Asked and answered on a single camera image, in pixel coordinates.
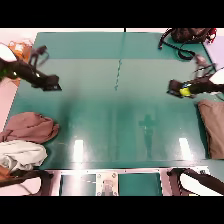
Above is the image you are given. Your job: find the orange heap of clothes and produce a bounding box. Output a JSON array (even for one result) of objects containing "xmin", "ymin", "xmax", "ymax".
[{"xmin": 7, "ymin": 39, "xmax": 34, "ymax": 64}]

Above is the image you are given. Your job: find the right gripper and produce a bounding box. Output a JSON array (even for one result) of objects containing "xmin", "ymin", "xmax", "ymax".
[{"xmin": 167, "ymin": 78, "xmax": 195, "ymax": 99}]

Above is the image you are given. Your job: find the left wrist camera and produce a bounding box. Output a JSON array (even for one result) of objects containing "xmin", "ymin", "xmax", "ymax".
[{"xmin": 28, "ymin": 45, "xmax": 50, "ymax": 67}]

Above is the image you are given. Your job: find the silver frame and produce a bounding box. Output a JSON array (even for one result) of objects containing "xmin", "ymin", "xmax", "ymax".
[{"xmin": 43, "ymin": 165, "xmax": 212, "ymax": 197}]

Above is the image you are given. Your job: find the pink-brown garment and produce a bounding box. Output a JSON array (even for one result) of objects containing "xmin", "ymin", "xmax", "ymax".
[{"xmin": 0, "ymin": 111, "xmax": 61, "ymax": 145}]

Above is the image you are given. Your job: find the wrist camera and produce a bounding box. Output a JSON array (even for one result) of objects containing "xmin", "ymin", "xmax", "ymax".
[
  {"xmin": 28, "ymin": 45, "xmax": 50, "ymax": 67},
  {"xmin": 192, "ymin": 54, "xmax": 215, "ymax": 80}
]

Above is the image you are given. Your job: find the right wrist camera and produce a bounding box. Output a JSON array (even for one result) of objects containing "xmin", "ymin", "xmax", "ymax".
[{"xmin": 192, "ymin": 54, "xmax": 215, "ymax": 80}]

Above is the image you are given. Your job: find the orange garment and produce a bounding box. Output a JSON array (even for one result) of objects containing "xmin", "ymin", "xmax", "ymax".
[{"xmin": 0, "ymin": 165, "xmax": 14, "ymax": 183}]

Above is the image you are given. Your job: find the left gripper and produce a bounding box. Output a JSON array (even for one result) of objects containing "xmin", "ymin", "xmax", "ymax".
[{"xmin": 41, "ymin": 74, "xmax": 63, "ymax": 92}]

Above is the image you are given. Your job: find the white garment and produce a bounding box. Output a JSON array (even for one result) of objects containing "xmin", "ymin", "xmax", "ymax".
[{"xmin": 0, "ymin": 139, "xmax": 48, "ymax": 173}]

